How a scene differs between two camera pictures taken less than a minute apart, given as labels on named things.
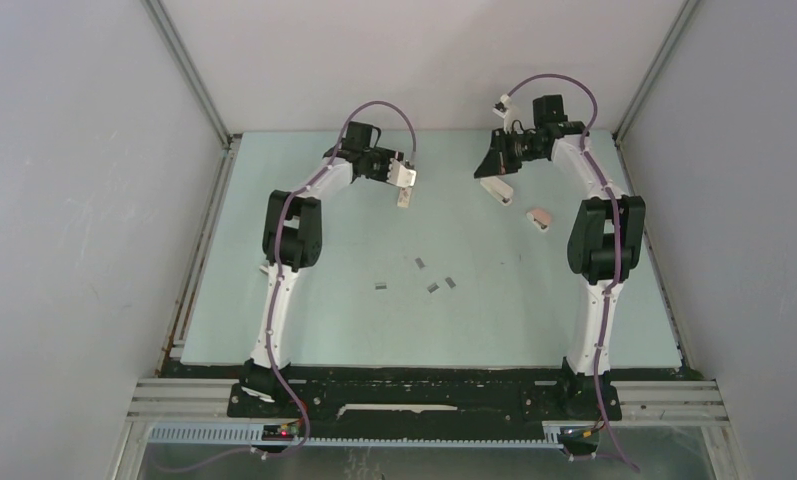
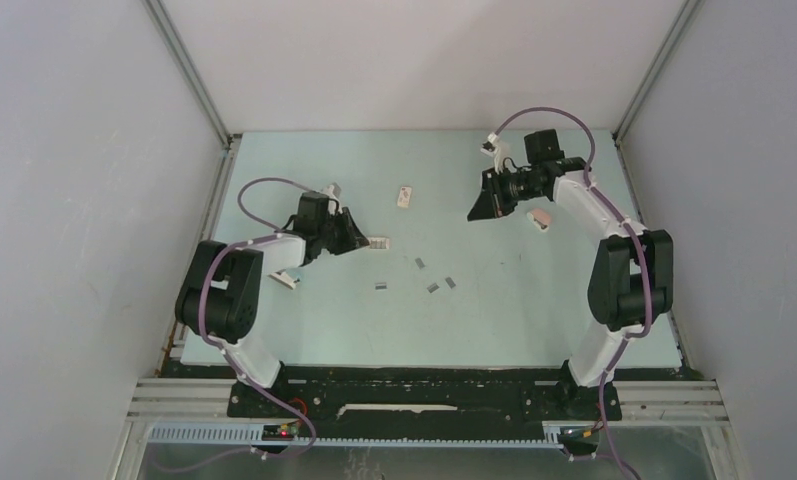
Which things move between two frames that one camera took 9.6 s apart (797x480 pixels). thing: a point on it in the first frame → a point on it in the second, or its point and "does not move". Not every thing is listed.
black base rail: (426, 401) does not move
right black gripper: (498, 164) → (491, 202)
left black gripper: (386, 154) → (346, 244)
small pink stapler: (540, 219) does not move
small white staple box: (404, 197) does not move
